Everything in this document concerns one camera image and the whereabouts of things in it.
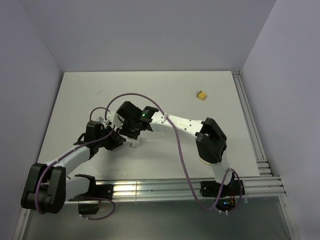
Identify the aluminium front rail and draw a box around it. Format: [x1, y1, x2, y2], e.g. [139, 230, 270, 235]
[23, 174, 286, 204]

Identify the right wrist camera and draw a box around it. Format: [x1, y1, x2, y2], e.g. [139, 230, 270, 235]
[106, 111, 124, 129]

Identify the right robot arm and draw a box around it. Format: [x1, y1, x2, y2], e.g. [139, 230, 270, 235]
[116, 101, 239, 195]

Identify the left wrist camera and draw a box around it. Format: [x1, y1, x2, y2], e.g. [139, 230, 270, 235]
[87, 116, 106, 128]

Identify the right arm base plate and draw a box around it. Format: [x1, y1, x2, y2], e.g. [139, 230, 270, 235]
[199, 180, 246, 198]

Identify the small yellow plug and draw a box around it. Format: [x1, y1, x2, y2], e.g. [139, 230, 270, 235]
[196, 90, 207, 101]

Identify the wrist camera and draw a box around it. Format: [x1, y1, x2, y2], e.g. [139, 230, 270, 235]
[87, 116, 106, 128]
[106, 111, 124, 129]

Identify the aluminium side rail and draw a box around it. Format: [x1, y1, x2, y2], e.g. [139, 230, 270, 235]
[231, 71, 273, 177]

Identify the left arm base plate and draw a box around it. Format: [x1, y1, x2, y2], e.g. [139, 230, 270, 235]
[69, 184, 114, 202]

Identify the white cube power socket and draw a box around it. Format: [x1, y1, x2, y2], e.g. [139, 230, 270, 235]
[123, 136, 138, 149]

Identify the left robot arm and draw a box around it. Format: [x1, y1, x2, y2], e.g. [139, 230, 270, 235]
[20, 121, 126, 214]

